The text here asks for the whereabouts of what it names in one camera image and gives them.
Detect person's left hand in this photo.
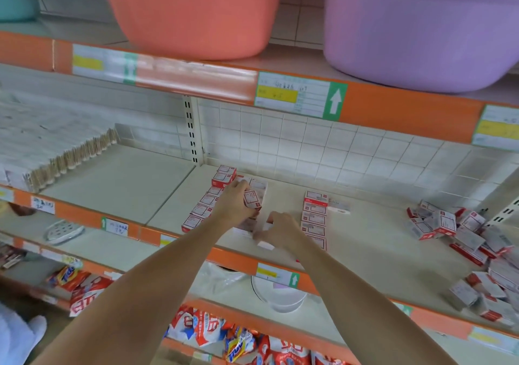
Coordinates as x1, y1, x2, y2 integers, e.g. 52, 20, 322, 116
212, 180, 256, 228

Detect person's right hand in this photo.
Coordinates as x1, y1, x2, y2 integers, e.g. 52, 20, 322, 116
253, 210, 303, 256

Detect white shelf with orange edges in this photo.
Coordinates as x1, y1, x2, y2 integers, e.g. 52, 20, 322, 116
0, 16, 519, 365

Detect pile of red white boxes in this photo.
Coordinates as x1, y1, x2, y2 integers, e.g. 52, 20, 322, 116
405, 201, 519, 325

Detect person's right forearm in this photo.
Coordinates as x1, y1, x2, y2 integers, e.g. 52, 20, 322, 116
280, 243, 435, 365

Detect person's left forearm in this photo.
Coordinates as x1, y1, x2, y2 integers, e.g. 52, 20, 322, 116
36, 215, 232, 365

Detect white perforated shelf upright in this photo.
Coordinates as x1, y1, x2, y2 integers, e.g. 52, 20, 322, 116
487, 197, 519, 228
182, 95, 205, 167

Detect clear plastic bag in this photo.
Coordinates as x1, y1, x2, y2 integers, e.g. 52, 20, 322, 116
198, 262, 248, 297

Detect pile of small colourful packets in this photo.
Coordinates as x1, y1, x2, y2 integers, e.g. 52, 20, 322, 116
44, 263, 358, 365

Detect large label with green arrow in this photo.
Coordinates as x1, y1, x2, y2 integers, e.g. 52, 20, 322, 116
255, 71, 348, 122
473, 103, 519, 151
71, 45, 139, 85

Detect white handwritten label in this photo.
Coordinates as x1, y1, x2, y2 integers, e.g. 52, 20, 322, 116
30, 196, 58, 216

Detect row of beige bundles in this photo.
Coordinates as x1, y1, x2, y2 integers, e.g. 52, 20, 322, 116
0, 101, 118, 193

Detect orange plastic basin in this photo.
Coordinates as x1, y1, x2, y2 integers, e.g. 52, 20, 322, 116
95, 0, 290, 60

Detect purple plastic basin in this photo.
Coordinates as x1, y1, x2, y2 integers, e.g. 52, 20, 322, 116
323, 0, 519, 94

